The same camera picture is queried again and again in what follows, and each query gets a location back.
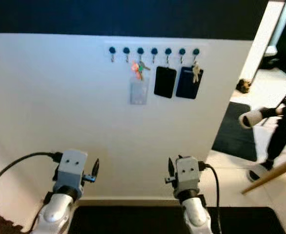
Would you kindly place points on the keys with clear card holder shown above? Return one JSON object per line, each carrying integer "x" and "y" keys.
{"x": 138, "y": 92}

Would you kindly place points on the gold keys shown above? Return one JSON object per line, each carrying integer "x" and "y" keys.
{"x": 195, "y": 73}

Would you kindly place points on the large black floor mat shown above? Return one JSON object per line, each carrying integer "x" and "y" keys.
{"x": 138, "y": 222}

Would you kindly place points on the dark blue card holder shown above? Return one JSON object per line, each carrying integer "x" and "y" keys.
{"x": 186, "y": 86}

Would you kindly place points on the black card holder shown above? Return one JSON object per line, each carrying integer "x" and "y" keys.
{"x": 165, "y": 82}

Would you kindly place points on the white cylinder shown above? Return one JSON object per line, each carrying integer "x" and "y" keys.
{"x": 250, "y": 118}

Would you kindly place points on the wooden stick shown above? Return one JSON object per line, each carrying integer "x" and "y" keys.
{"x": 272, "y": 175}

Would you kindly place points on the small brown object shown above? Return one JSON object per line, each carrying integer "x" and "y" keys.
{"x": 242, "y": 86}

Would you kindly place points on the person in black clothes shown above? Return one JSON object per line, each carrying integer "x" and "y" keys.
{"x": 282, "y": 131}

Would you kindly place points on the dark teal key hook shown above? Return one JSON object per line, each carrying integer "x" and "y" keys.
{"x": 112, "y": 50}
{"x": 126, "y": 50}
{"x": 168, "y": 50}
{"x": 154, "y": 50}
{"x": 196, "y": 50}
{"x": 182, "y": 50}
{"x": 140, "y": 50}

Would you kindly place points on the white key rack plate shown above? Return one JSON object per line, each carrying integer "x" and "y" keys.
{"x": 119, "y": 48}

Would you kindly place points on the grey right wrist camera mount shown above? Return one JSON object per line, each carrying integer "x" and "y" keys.
{"x": 187, "y": 175}

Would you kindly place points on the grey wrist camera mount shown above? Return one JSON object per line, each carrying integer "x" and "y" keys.
{"x": 187, "y": 175}
{"x": 72, "y": 168}

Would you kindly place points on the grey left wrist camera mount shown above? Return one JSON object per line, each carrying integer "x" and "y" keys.
{"x": 72, "y": 168}

